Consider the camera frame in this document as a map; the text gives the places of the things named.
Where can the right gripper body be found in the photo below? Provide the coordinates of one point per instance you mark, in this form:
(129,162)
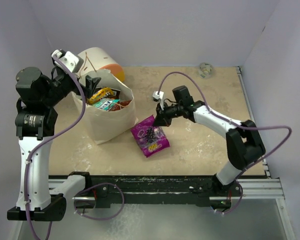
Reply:
(169,111)

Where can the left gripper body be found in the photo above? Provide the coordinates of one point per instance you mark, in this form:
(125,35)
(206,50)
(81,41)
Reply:
(68,84)

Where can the yellow m&m's packet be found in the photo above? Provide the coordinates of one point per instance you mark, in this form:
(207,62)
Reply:
(99,95)

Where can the purple candy bag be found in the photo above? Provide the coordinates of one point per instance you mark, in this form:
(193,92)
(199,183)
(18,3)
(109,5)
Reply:
(150,139)

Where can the teal fox's mint bag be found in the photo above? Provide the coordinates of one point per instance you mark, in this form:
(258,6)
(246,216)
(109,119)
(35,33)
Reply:
(106,104)

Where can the brown chips bag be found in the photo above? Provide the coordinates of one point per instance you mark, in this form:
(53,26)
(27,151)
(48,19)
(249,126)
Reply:
(116,92)

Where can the red doritos bag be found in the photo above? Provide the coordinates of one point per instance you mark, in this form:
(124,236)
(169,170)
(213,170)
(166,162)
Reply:
(119,105)

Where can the brown paper bag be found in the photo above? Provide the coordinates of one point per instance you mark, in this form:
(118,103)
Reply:
(102,125)

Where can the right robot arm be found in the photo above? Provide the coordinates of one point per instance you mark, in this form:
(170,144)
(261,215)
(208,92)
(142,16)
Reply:
(243,141)

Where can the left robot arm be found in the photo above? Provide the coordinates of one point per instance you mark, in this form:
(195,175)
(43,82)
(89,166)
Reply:
(35,129)

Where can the white orange cylinder container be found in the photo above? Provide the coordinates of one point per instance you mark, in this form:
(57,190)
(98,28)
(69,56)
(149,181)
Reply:
(95,59)

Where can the tape roll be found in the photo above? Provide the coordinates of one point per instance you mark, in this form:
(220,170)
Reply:
(205,70)

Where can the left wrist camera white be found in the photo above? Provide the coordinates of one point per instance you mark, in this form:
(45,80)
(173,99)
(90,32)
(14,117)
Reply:
(71,61)

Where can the black aluminium base frame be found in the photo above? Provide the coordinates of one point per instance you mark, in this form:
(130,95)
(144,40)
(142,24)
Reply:
(145,185)

